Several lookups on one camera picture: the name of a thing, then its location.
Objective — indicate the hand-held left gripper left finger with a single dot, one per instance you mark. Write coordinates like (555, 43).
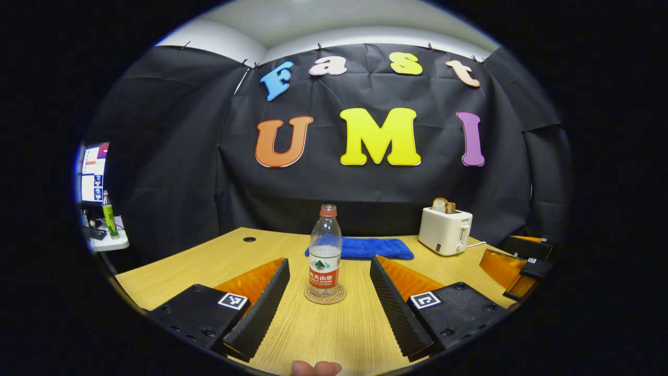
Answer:
(266, 313)

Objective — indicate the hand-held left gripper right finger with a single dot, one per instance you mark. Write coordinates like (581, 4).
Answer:
(396, 313)

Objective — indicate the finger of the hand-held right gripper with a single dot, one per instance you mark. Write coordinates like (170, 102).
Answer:
(537, 268)
(524, 246)

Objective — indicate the round brown coaster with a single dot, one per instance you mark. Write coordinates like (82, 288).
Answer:
(339, 297)

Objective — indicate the clear plastic water bottle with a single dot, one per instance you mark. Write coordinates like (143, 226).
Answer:
(325, 250)

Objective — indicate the green bottle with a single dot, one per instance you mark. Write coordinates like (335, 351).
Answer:
(109, 219)

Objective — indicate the blue towel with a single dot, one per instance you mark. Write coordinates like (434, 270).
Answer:
(376, 248)

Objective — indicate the white toaster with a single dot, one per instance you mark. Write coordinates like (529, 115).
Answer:
(443, 232)

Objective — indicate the black backdrop cloth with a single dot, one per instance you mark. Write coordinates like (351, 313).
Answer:
(365, 193)

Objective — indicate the white side table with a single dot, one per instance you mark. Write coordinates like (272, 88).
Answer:
(117, 244)

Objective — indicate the small black device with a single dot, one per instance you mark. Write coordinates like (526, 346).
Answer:
(95, 232)

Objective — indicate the computer monitor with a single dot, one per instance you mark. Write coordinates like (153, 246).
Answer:
(94, 172)

